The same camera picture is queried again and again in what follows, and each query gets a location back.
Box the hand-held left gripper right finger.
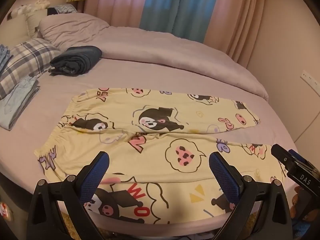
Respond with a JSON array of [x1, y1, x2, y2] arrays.
[[209, 151, 293, 240]]

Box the brown bear print cloth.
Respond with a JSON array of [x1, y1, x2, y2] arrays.
[[291, 185, 313, 222]]

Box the bed with purple sheet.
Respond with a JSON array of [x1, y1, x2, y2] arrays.
[[0, 17, 304, 240]]

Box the white wall socket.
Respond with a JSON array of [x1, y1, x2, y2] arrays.
[[300, 70, 320, 92]]

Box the folded dark blue clothes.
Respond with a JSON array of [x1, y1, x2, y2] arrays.
[[49, 45, 103, 76]]

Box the blue checked pillow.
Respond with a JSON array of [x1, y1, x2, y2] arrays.
[[47, 4, 78, 15]]

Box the folded blue striped cloth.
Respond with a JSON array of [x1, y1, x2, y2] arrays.
[[0, 44, 13, 73]]

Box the cream pillow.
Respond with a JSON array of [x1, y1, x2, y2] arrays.
[[25, 10, 50, 38]]

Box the yellow cartoon print pants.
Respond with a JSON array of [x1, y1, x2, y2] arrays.
[[34, 87, 288, 224]]

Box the pink curtain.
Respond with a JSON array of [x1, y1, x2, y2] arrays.
[[84, 0, 150, 29]]

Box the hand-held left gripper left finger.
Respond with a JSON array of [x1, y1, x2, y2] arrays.
[[26, 151, 110, 240]]

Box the grey plaid pillow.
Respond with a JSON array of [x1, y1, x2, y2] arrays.
[[0, 39, 62, 99]]

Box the folded light blue clothes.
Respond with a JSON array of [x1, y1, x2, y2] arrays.
[[0, 76, 40, 130]]

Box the purple duvet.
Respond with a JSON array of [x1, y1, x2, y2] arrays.
[[39, 14, 269, 100]]

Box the blue curtain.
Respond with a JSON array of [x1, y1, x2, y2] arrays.
[[139, 0, 209, 43]]

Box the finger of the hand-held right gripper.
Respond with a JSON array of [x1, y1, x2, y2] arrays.
[[271, 144, 304, 172]]

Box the white plush toys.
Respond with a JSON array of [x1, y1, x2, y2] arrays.
[[10, 0, 50, 18]]

